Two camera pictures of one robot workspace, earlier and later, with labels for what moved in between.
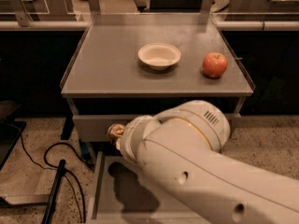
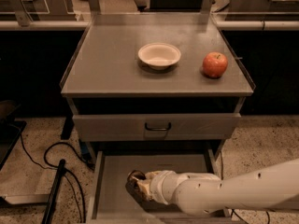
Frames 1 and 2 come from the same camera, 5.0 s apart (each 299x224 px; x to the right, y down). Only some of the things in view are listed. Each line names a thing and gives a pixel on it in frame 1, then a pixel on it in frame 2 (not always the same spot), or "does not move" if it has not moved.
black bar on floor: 54,193 does not move
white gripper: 128,138 -> 161,181
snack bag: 116,131 -> 132,183
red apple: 214,64 does not move
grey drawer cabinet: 129,64 does not move
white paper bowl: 159,56 does not move
